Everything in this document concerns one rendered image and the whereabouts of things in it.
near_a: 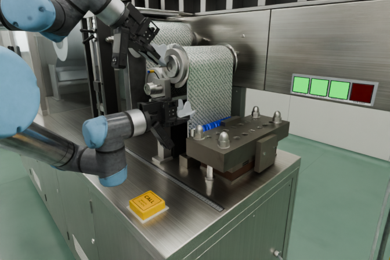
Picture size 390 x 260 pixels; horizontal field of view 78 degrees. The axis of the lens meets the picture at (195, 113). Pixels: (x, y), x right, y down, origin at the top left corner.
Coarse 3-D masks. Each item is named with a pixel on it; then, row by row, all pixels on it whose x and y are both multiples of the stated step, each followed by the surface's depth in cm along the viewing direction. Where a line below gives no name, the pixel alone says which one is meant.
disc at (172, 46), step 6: (168, 48) 82; (174, 48) 80; (180, 48) 77; (186, 54) 76; (186, 60) 77; (186, 66) 77; (162, 72) 87; (186, 72) 78; (186, 78) 78; (174, 84) 84; (180, 84) 81
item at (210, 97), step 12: (192, 84) 81; (204, 84) 85; (216, 84) 89; (228, 84) 94; (192, 96) 82; (204, 96) 86; (216, 96) 91; (228, 96) 96; (192, 108) 83; (204, 108) 87; (216, 108) 92; (228, 108) 97; (192, 120) 84; (204, 120) 89; (216, 120) 94
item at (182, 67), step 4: (168, 52) 81; (172, 52) 79; (176, 52) 78; (164, 56) 83; (176, 56) 78; (180, 56) 77; (232, 56) 94; (180, 60) 77; (184, 60) 77; (180, 64) 78; (184, 64) 77; (180, 68) 78; (184, 68) 77; (164, 72) 85; (180, 72) 78; (184, 72) 78; (180, 76) 79; (172, 80) 82; (176, 80) 81; (180, 80) 80
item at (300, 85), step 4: (296, 80) 85; (300, 80) 84; (304, 80) 83; (308, 80) 82; (296, 84) 85; (300, 84) 84; (304, 84) 83; (296, 88) 85; (300, 88) 84; (304, 88) 83; (304, 92) 84
